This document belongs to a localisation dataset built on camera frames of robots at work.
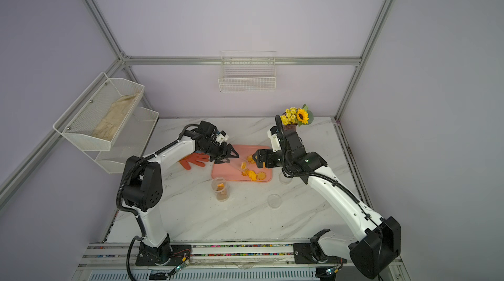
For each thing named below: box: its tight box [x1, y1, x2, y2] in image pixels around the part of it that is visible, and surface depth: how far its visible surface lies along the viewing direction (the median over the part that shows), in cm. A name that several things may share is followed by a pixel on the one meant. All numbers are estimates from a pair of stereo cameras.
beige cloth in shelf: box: [92, 91, 140, 142], surface depth 81 cm
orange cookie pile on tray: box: [241, 154, 267, 182], surface depth 97 cm
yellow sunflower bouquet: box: [280, 103, 314, 128], surface depth 91 cm
